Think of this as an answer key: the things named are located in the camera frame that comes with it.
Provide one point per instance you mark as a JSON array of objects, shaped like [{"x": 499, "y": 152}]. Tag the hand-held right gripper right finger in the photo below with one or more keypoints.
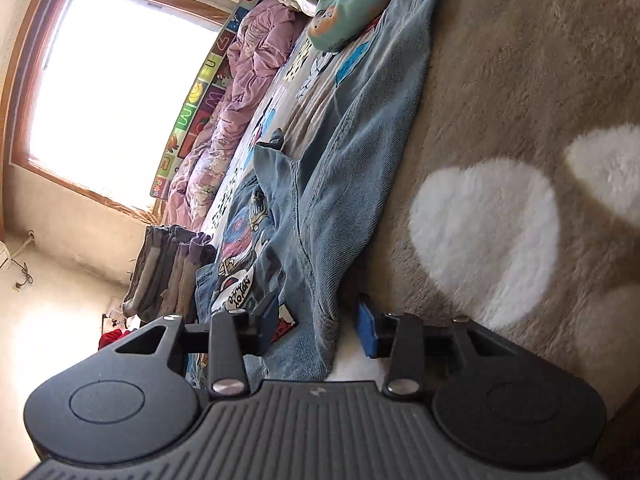
[{"x": 367, "y": 331}]

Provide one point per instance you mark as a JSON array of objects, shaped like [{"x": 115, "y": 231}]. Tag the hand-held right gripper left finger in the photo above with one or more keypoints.
[{"x": 270, "y": 318}]

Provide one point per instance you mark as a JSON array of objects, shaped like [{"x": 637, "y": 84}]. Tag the stack of folded grey clothes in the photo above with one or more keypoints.
[{"x": 165, "y": 270}]

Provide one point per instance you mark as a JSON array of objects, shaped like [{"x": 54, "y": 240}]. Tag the red cloth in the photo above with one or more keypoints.
[{"x": 110, "y": 339}]

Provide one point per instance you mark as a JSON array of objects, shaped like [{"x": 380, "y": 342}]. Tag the colourful alphabet play mat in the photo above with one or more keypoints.
[{"x": 195, "y": 105}]

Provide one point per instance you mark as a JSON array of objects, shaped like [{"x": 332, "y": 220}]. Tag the pink crumpled cloth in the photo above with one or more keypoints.
[{"x": 250, "y": 60}]

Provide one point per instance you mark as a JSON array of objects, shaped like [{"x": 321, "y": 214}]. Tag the beige cartoon printed blanket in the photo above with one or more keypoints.
[{"x": 500, "y": 85}]

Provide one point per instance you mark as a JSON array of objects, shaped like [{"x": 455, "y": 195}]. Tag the wooden framed window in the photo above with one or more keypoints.
[{"x": 115, "y": 85}]

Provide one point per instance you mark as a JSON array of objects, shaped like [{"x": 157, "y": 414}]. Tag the teal cartoon pillow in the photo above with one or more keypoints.
[{"x": 350, "y": 5}]

